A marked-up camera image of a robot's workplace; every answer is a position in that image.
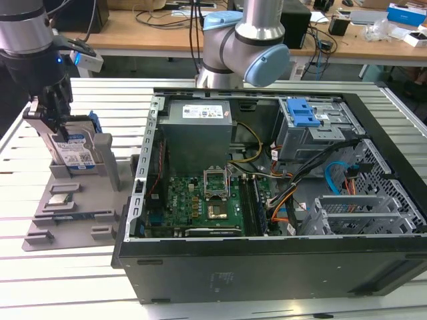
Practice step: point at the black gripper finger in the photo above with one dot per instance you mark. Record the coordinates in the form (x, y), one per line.
(48, 106)
(65, 96)

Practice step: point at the hard disk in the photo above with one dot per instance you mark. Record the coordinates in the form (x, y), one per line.
(75, 153)

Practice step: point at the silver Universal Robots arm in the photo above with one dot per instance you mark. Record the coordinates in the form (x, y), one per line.
(260, 20)

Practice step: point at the empty blue disk carrier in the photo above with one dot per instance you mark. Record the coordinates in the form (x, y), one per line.
(300, 113)

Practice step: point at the tall grey disk bay cage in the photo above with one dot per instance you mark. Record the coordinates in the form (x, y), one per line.
(300, 143)

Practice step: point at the low grey metal disk bay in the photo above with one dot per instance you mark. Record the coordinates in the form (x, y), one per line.
(360, 223)

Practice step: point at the large black box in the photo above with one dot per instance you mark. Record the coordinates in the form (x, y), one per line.
(98, 16)

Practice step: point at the silver CPU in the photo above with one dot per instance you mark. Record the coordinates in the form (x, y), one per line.
(58, 199)

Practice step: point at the long wooden desk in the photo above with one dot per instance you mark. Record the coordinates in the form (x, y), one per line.
(140, 38)

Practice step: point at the grey parts rack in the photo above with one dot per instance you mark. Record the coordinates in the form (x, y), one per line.
(83, 200)

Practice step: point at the dark RAM stick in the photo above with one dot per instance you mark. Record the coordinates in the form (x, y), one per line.
(71, 216)

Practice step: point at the grey power supply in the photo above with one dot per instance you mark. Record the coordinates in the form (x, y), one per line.
(197, 140)

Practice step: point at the green motherboard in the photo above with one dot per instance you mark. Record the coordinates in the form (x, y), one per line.
(181, 200)

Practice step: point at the thin metal locking lever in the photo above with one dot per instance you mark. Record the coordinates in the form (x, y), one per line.
(228, 180)

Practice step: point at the CPU socket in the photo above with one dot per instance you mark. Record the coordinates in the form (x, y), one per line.
(217, 212)

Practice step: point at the black graphics card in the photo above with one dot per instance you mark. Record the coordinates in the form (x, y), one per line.
(213, 232)

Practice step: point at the black RAM slot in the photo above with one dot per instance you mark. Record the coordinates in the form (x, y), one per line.
(248, 210)

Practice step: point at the RAM stick with blue label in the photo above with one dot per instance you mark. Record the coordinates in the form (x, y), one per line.
(260, 210)

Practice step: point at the black desktop tower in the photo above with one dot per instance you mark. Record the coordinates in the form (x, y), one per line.
(298, 26)

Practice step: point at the black open PC case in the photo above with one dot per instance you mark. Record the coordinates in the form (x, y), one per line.
(267, 266)

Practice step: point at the flat grey box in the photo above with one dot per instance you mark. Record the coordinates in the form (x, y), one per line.
(367, 16)

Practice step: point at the black table corner cap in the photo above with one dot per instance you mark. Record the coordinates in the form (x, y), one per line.
(382, 84)

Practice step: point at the clear plastic bags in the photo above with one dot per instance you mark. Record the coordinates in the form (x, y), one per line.
(380, 30)

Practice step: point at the small black table clip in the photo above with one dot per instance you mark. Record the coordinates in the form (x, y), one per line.
(323, 316)

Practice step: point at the blue cardboard box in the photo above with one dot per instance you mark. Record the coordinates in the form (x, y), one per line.
(407, 15)

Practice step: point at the white box with black item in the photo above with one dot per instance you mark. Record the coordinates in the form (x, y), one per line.
(413, 40)

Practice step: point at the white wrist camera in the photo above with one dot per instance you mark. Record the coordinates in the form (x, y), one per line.
(90, 61)

